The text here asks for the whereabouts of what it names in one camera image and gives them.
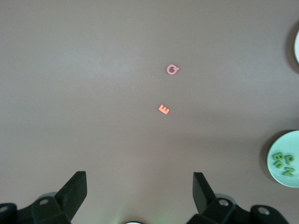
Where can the brown table cover mat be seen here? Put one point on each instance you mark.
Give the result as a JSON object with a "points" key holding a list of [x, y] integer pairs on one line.
{"points": [[93, 93]]}

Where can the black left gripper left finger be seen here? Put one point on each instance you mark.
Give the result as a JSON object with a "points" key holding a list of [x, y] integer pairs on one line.
{"points": [[70, 198]]}

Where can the green foam letter n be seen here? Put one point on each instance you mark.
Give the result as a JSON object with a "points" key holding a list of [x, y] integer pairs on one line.
{"points": [[279, 164], [288, 171]]}

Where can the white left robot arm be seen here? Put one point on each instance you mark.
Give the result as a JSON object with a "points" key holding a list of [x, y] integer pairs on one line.
{"points": [[133, 222]]}

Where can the orange foam letter E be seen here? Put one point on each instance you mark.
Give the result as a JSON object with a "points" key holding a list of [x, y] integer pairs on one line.
{"points": [[163, 109]]}

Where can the green plate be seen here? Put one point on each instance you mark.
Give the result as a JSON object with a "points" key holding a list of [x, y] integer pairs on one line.
{"points": [[285, 144]]}

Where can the green foam letter p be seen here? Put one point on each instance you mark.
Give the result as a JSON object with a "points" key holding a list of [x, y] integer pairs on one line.
{"points": [[289, 159]]}

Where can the pink foam letter Q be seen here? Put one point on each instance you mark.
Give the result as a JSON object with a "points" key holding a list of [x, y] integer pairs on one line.
{"points": [[168, 70]]}

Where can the beige plate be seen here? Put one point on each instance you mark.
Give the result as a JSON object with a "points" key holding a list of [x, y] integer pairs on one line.
{"points": [[297, 49]]}

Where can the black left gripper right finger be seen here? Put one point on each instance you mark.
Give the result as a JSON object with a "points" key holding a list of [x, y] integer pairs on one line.
{"points": [[205, 198]]}

